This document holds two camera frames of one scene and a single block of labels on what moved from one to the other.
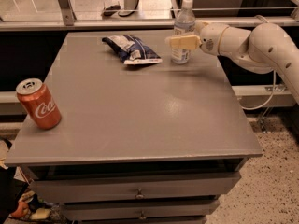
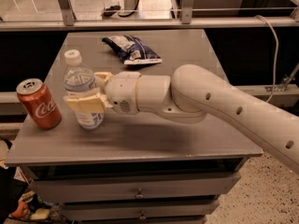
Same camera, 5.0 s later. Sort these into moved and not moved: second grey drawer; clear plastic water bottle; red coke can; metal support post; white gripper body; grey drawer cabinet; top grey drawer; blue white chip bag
Moved: white gripper body; clear plastic water bottle
Not moved: red coke can; second grey drawer; top grey drawer; metal support post; grey drawer cabinet; blue white chip bag
